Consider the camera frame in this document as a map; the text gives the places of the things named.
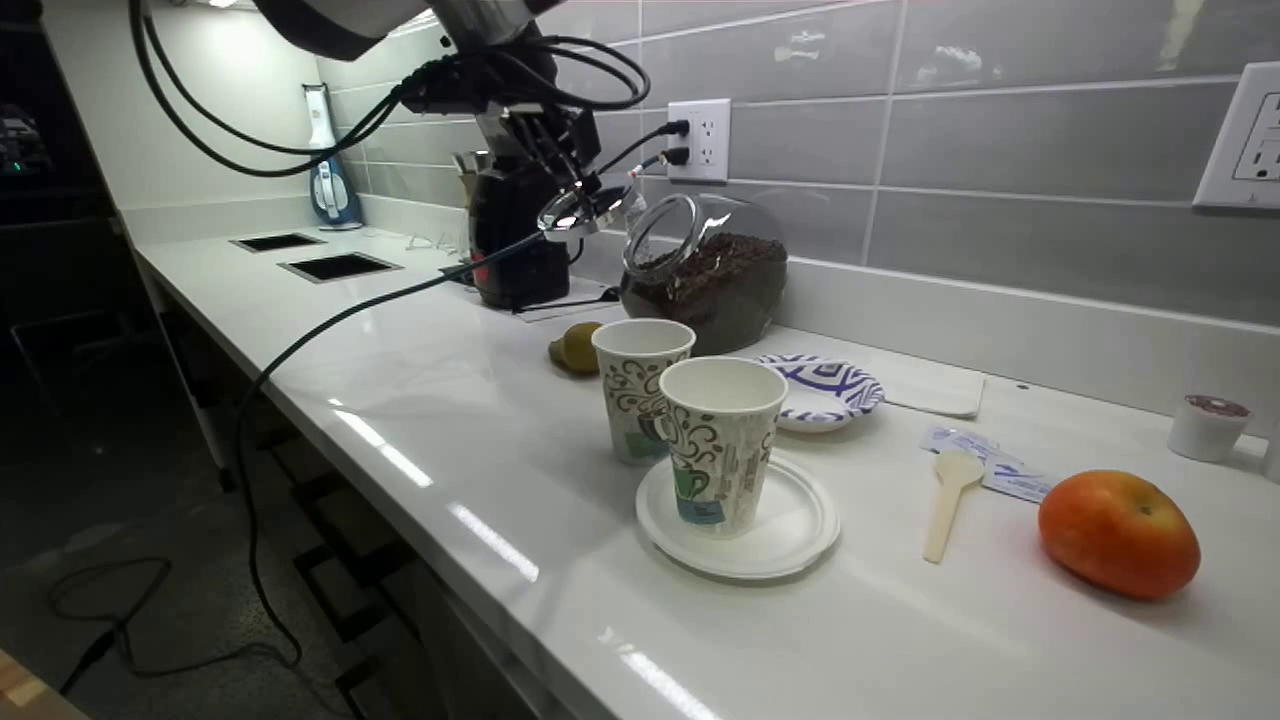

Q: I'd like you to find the black floor cable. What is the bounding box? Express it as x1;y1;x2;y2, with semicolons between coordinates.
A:
46;552;303;695

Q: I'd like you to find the orange red apple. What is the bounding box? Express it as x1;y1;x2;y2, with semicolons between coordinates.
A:
1036;470;1205;604

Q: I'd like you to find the black coffee grinder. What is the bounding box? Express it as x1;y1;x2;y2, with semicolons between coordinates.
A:
465;135;577;311

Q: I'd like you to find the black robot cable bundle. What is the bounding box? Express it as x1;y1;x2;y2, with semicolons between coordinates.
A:
123;0;658;184

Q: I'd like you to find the plain white paper plate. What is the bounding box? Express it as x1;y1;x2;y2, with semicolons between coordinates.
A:
634;453;847;586

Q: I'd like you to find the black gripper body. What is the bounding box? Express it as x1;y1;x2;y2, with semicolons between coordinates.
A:
492;99;610;191

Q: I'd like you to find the blue liquid bottle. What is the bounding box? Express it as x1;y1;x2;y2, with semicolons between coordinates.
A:
298;82;371;234

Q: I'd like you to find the white paper napkin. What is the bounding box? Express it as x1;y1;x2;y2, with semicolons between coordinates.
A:
872;356;993;426

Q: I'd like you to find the white wall outlet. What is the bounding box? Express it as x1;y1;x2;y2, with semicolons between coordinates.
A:
666;94;736;188
1190;58;1280;217

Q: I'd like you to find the green pear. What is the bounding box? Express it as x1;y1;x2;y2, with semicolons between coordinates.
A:
543;315;610;381

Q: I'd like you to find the blue patterned paper plate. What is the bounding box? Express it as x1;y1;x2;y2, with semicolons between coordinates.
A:
760;350;889;442

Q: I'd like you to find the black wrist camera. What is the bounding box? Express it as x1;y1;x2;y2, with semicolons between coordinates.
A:
398;49;560;118

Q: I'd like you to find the patterned paper cup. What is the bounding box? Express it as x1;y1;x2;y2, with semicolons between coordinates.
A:
589;315;699;470
658;354;791;538

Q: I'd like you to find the blue patterned paper wrapper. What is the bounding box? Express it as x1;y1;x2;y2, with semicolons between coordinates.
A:
921;419;1059;509

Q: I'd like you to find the wooden spoon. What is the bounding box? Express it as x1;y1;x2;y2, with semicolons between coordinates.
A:
921;444;990;569

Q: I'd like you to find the white coffee pod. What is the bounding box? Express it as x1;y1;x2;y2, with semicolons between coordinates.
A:
1170;388;1257;470

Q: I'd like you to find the grey power cable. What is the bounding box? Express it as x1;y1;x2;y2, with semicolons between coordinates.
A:
238;118;692;672

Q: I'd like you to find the glass jar of coffee beans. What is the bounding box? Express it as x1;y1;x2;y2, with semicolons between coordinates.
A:
618;184;791;360

